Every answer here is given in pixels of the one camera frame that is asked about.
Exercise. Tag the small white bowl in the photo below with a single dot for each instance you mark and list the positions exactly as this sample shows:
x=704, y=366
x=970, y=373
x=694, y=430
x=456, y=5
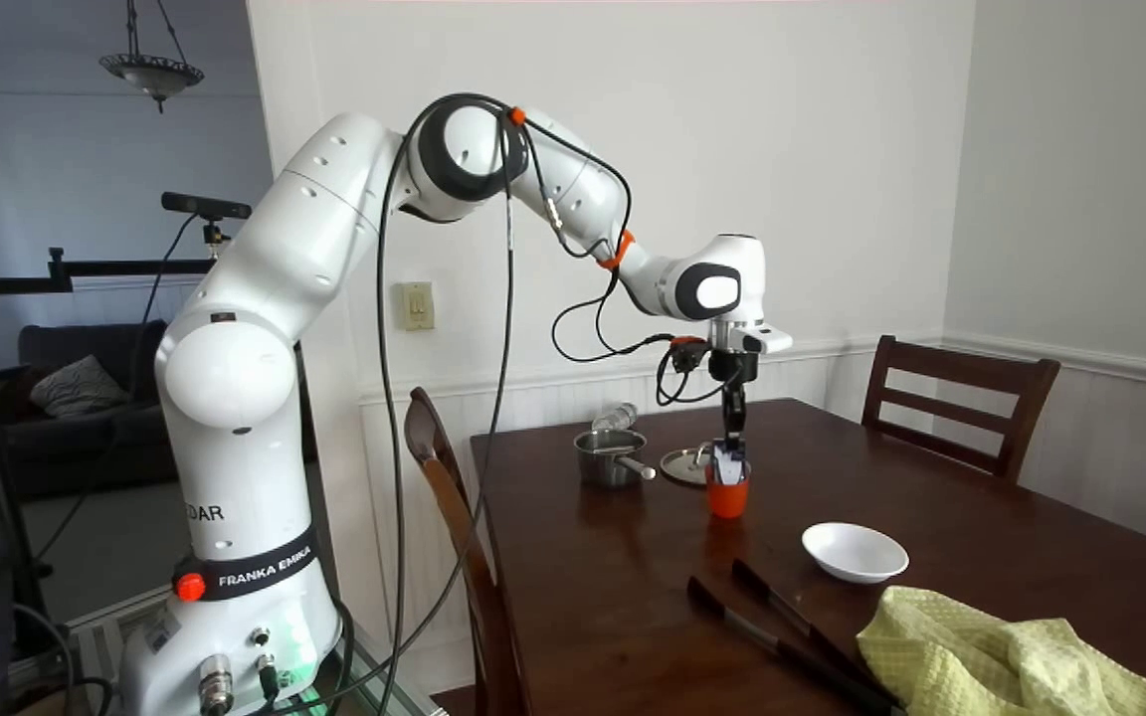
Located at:
x=853, y=554

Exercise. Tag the grey pillow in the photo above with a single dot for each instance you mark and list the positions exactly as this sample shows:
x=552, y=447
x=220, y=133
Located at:
x=77, y=387

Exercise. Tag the orange cup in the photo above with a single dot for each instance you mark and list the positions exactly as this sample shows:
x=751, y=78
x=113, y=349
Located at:
x=730, y=504

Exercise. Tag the black tongs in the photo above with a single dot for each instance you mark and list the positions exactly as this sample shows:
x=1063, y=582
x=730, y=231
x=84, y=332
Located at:
x=756, y=633

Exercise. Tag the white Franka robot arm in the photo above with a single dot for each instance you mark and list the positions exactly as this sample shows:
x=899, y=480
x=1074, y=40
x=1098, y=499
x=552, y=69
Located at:
x=281, y=264

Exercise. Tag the dark sofa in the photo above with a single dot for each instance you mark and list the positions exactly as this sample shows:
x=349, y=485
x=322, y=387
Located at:
x=81, y=450

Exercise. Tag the yellow-green cloth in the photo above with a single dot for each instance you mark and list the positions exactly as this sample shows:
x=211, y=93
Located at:
x=995, y=656

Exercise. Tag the hanging ceiling lamp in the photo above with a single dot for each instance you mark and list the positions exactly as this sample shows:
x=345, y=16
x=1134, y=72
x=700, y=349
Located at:
x=153, y=72

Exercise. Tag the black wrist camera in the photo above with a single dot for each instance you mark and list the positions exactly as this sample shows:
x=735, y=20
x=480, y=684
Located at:
x=686, y=357

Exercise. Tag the clear plastic bottle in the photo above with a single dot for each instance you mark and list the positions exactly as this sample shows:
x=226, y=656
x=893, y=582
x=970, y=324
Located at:
x=613, y=419

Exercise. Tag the black stereo camera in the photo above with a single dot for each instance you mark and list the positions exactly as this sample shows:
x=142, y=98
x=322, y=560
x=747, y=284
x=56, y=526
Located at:
x=200, y=203

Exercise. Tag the beige wall light switch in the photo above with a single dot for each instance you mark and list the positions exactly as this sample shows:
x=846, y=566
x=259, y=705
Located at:
x=417, y=309

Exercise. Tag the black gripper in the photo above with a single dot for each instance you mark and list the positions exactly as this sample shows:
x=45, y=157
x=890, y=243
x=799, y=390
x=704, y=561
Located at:
x=730, y=363

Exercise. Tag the small white blue object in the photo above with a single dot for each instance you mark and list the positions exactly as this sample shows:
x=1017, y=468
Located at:
x=730, y=468

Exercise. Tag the silver pot lid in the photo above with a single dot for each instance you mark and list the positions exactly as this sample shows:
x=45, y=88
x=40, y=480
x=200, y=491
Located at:
x=686, y=468

